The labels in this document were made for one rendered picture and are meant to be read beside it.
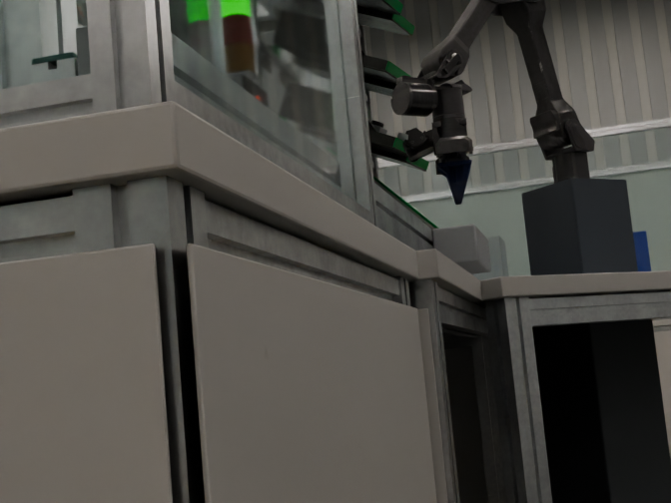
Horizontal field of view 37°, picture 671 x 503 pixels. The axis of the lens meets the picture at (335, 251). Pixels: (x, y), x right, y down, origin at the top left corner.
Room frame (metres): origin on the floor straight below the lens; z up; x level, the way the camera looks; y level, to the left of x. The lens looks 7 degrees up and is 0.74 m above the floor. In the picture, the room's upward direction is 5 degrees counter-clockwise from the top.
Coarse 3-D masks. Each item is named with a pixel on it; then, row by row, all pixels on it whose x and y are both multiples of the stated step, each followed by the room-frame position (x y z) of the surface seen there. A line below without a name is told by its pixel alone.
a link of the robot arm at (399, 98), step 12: (444, 60) 1.71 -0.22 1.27; (456, 60) 1.71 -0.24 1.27; (420, 72) 1.77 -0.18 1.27; (432, 72) 1.71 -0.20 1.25; (444, 72) 1.70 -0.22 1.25; (396, 84) 1.71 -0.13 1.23; (408, 84) 1.68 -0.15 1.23; (420, 84) 1.70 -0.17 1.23; (432, 84) 1.71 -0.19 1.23; (396, 96) 1.71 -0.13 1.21; (408, 96) 1.68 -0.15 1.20; (420, 96) 1.69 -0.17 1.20; (432, 96) 1.70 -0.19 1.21; (396, 108) 1.71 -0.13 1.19; (408, 108) 1.69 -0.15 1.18; (420, 108) 1.70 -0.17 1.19; (432, 108) 1.71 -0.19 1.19
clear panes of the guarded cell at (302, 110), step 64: (0, 0) 0.49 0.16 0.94; (64, 0) 0.48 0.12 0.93; (192, 0) 0.56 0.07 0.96; (256, 0) 0.68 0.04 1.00; (320, 0) 0.87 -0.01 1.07; (0, 64) 0.49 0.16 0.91; (64, 64) 0.48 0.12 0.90; (192, 64) 0.55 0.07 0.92; (256, 64) 0.67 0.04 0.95; (320, 64) 0.85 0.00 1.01; (256, 128) 0.66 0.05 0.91; (320, 128) 0.83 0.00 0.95
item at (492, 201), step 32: (480, 160) 5.73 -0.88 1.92; (512, 160) 5.69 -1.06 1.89; (544, 160) 5.64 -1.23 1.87; (608, 160) 5.56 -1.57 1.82; (640, 160) 5.52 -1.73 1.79; (416, 192) 5.83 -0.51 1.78; (448, 192) 5.78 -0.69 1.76; (480, 192) 5.74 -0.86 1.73; (512, 192) 5.69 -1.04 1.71; (640, 192) 5.52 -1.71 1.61; (448, 224) 5.79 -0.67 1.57; (480, 224) 5.74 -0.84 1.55; (512, 224) 5.70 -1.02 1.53; (640, 224) 5.53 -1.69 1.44; (512, 256) 5.70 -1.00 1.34; (640, 256) 5.53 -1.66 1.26
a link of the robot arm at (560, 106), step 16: (544, 0) 1.84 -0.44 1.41; (512, 16) 1.86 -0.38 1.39; (528, 16) 1.83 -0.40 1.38; (528, 32) 1.85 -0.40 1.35; (528, 48) 1.86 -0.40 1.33; (544, 48) 1.86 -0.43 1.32; (528, 64) 1.87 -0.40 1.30; (544, 64) 1.85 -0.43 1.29; (544, 80) 1.85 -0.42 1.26; (544, 96) 1.86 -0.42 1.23; (560, 96) 1.87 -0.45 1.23; (544, 112) 1.86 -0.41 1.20; (560, 112) 1.85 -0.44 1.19; (544, 128) 1.87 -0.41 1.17; (560, 128) 1.85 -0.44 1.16; (544, 144) 1.89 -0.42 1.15; (560, 144) 1.87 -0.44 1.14
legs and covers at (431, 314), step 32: (416, 288) 1.04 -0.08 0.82; (448, 320) 1.16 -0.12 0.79; (480, 320) 1.59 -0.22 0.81; (448, 352) 2.53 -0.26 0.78; (480, 352) 1.74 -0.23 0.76; (448, 384) 2.53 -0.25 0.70; (480, 384) 1.74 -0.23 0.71; (448, 416) 1.06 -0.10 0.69; (480, 416) 1.75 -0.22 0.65; (448, 448) 1.04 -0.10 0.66; (480, 448) 2.51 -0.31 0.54; (448, 480) 1.04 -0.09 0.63; (480, 480) 2.52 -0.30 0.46
